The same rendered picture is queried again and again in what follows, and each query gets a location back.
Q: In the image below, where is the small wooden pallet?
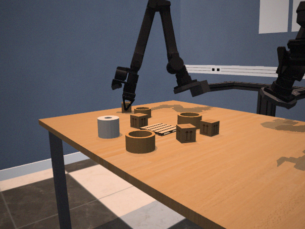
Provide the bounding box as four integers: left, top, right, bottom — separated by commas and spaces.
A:
140, 123, 176, 136

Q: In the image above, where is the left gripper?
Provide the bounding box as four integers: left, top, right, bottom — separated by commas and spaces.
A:
277, 39, 305, 79

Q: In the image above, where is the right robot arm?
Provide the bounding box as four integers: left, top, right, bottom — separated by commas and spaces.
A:
111, 0, 197, 93

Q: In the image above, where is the grey cylinder with pale top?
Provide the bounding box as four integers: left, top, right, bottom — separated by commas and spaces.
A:
98, 115, 120, 139

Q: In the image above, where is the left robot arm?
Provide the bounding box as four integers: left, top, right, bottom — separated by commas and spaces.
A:
264, 1, 305, 103

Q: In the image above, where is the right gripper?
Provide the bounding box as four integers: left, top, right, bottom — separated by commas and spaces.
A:
122, 83, 137, 111

